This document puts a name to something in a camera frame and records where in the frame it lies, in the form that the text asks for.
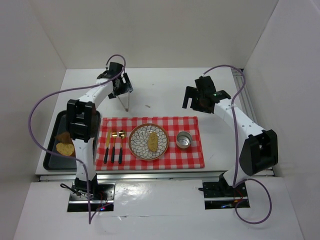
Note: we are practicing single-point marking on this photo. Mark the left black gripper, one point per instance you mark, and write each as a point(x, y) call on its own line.
point(121, 88)

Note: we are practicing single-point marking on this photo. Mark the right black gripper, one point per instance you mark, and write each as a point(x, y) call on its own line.
point(195, 100)

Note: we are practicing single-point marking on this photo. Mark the baguette slice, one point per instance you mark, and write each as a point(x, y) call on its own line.
point(152, 142)

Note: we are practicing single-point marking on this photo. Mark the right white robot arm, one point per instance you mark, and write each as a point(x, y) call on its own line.
point(257, 148)

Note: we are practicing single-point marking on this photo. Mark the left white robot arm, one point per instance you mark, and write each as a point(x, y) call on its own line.
point(83, 122)

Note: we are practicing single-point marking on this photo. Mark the dark brown bread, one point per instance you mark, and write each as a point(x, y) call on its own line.
point(64, 138)

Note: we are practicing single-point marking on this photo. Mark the sliced bread piece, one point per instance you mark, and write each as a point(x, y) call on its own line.
point(65, 149)

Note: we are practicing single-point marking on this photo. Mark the metal cup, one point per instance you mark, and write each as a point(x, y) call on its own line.
point(184, 140)

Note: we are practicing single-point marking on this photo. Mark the red checkered cloth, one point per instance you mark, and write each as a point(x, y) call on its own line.
point(174, 158)

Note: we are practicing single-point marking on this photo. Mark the patterned ceramic plate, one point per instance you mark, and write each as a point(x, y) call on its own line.
point(138, 141)

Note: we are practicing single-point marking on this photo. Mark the dark baking tray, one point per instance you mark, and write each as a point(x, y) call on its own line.
point(53, 162)

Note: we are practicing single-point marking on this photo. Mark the gold spoon black handle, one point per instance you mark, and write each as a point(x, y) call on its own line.
point(122, 135)

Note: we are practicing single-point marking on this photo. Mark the gold fork black handle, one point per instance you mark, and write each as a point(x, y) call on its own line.
point(114, 135)

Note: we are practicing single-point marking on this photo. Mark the aluminium rail right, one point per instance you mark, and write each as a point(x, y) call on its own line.
point(244, 97)

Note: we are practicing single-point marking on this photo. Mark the aluminium rail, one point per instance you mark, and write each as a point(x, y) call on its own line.
point(244, 97)
point(159, 176)

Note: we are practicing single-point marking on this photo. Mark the gold knife black handle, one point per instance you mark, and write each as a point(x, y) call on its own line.
point(107, 143)

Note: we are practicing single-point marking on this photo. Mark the aluminium rail front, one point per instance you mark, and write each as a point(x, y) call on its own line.
point(159, 176)

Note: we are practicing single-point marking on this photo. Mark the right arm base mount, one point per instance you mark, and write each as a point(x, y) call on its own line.
point(219, 195)

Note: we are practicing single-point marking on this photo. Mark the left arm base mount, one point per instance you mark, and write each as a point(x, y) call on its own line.
point(102, 199)

